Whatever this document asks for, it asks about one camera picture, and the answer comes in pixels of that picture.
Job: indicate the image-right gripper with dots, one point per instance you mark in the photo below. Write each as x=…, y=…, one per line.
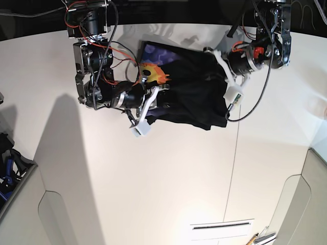
x=238, y=61

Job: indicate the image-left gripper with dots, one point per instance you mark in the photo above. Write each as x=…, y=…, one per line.
x=131, y=99

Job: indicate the black T-shirt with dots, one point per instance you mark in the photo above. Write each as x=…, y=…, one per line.
x=196, y=85

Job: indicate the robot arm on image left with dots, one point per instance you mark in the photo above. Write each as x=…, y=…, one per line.
x=97, y=88

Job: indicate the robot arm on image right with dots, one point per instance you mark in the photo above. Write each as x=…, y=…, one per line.
x=271, y=44

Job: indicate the grey bin with blue items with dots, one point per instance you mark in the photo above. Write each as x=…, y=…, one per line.
x=15, y=170

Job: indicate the black ruler strip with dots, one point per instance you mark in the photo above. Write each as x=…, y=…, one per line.
x=220, y=226

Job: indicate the grey marker pen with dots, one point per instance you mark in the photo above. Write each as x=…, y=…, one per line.
x=265, y=239

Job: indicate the yellow pencil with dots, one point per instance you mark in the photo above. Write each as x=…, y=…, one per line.
x=252, y=239

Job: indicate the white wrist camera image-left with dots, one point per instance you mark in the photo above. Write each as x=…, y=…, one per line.
x=142, y=128

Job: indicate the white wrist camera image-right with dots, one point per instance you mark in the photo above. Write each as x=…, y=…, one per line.
x=234, y=95

